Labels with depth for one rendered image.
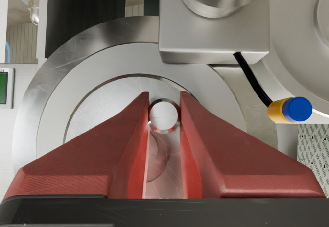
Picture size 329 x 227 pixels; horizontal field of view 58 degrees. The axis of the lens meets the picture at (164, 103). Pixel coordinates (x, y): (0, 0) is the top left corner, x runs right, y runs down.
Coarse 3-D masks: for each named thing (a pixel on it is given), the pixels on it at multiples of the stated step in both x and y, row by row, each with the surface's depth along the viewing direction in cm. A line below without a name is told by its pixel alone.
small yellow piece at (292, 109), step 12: (240, 60) 13; (252, 72) 13; (252, 84) 13; (264, 96) 12; (276, 108) 11; (288, 108) 10; (300, 108) 10; (276, 120) 11; (288, 120) 10; (300, 120) 10
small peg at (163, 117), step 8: (152, 104) 12; (160, 104) 12; (168, 104) 12; (176, 104) 12; (152, 112) 12; (160, 112) 12; (168, 112) 12; (176, 112) 12; (152, 120) 12; (160, 120) 12; (168, 120) 12; (176, 120) 12; (152, 128) 12; (160, 128) 12; (168, 128) 12
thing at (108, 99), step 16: (112, 80) 15; (128, 80) 15; (144, 80) 15; (160, 80) 14; (96, 96) 15; (112, 96) 15; (128, 96) 15; (160, 96) 14; (176, 96) 14; (80, 112) 15; (96, 112) 15; (112, 112) 14; (80, 128) 15; (176, 128) 14; (160, 144) 15; (176, 144) 14; (160, 160) 15; (176, 160) 14; (160, 176) 14; (176, 176) 14; (160, 192) 14; (176, 192) 14
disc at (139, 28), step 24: (120, 24) 17; (144, 24) 17; (72, 48) 17; (96, 48) 17; (48, 72) 17; (240, 72) 16; (24, 96) 17; (48, 96) 17; (240, 96) 16; (24, 120) 17; (264, 120) 16; (24, 144) 17
